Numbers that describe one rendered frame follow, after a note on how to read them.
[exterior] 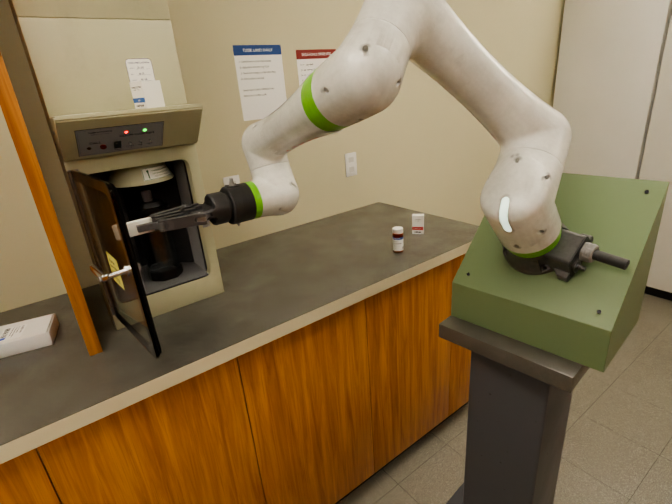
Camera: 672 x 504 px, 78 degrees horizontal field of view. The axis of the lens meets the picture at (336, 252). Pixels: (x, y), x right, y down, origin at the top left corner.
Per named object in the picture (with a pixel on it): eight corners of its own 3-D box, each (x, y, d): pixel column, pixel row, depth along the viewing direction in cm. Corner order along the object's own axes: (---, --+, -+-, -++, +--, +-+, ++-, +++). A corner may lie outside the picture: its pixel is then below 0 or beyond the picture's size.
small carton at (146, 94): (135, 109, 100) (128, 82, 98) (153, 107, 104) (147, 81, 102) (147, 108, 98) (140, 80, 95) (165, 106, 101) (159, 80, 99)
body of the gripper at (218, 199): (215, 188, 100) (177, 196, 95) (230, 193, 94) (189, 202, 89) (221, 218, 103) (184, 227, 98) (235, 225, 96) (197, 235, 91)
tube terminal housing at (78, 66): (100, 299, 134) (14, 34, 105) (197, 269, 151) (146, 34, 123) (116, 330, 115) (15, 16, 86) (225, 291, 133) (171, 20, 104)
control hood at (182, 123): (61, 160, 98) (47, 116, 94) (195, 142, 115) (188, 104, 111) (67, 165, 89) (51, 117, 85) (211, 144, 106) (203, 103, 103)
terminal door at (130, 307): (118, 315, 113) (72, 168, 98) (161, 360, 92) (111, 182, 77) (115, 316, 112) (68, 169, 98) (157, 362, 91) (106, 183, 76)
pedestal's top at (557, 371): (618, 328, 105) (621, 315, 103) (570, 393, 85) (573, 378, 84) (498, 292, 127) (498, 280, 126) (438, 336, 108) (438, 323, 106)
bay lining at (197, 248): (105, 276, 133) (70, 165, 119) (185, 253, 147) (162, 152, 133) (121, 302, 114) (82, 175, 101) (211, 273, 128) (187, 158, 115)
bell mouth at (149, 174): (102, 182, 120) (97, 163, 118) (164, 171, 130) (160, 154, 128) (114, 191, 107) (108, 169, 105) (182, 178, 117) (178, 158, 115)
